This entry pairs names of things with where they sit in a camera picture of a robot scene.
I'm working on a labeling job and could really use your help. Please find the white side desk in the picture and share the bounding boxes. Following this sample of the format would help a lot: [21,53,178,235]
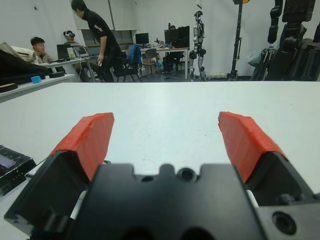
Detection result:
[0,73,76,104]

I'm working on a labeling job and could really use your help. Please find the gray office chair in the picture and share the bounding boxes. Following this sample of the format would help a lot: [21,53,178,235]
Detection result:
[143,48,158,77]

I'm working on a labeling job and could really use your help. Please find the teal bag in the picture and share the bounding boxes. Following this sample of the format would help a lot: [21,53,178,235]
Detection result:
[246,49,263,68]

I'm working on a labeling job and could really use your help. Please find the long white office desk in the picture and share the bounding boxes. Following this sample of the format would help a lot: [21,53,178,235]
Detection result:
[121,46,191,81]

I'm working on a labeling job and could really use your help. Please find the silver humanoid robot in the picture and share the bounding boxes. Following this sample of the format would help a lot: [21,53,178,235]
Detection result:
[188,10,208,81]

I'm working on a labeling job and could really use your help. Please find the gray folded stand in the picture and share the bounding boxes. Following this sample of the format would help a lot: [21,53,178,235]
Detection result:
[251,46,282,81]

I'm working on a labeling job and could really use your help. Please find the white objects on floor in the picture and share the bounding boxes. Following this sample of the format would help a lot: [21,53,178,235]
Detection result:
[207,71,228,80]

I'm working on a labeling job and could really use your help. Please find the white desk with laptops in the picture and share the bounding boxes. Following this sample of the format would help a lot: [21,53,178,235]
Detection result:
[41,54,101,82]

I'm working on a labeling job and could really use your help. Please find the black open laptop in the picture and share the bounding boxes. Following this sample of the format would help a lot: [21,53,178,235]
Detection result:
[56,43,72,63]

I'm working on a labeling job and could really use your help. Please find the tall black monitor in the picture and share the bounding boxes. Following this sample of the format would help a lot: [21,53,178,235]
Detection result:
[177,25,190,48]

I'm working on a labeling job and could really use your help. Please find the beige cloth bag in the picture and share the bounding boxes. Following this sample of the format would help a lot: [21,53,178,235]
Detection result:
[0,41,36,65]

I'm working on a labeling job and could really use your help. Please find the large black case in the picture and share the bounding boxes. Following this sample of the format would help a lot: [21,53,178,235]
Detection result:
[0,49,52,86]

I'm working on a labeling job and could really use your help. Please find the black slab camera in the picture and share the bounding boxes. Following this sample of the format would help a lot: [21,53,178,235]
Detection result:
[0,144,37,197]

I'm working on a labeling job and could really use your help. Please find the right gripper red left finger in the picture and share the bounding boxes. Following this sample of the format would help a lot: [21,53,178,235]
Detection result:
[4,112,115,229]

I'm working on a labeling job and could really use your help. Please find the seated person with headset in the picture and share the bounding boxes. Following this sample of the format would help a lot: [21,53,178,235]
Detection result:
[62,30,87,48]

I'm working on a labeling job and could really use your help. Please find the black round tray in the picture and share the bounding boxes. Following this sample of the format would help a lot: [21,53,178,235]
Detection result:
[0,83,18,94]

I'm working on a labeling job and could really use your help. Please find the blue jacket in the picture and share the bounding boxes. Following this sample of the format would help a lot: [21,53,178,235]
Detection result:
[125,44,143,66]

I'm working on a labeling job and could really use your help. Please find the black stand pole orange top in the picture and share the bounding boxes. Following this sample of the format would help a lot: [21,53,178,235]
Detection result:
[228,0,252,81]

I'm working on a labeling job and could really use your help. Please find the white wall board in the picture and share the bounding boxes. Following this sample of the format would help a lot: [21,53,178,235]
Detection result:
[73,0,140,31]

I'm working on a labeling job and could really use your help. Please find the small black monitor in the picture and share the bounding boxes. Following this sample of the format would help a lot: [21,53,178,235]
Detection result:
[134,32,150,47]

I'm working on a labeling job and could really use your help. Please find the black office chair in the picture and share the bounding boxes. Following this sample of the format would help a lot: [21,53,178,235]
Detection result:
[113,56,143,83]

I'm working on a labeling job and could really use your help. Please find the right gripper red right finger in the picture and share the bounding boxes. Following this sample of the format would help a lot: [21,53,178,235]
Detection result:
[217,111,316,207]

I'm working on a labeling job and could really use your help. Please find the open laptop lit screen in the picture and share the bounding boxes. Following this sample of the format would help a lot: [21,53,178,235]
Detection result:
[73,45,90,58]

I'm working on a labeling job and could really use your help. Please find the seated man beige jacket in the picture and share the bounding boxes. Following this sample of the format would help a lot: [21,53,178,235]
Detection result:
[29,36,57,65]

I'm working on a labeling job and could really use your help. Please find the standing man in black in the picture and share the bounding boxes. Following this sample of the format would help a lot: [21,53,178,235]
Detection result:
[70,0,123,83]

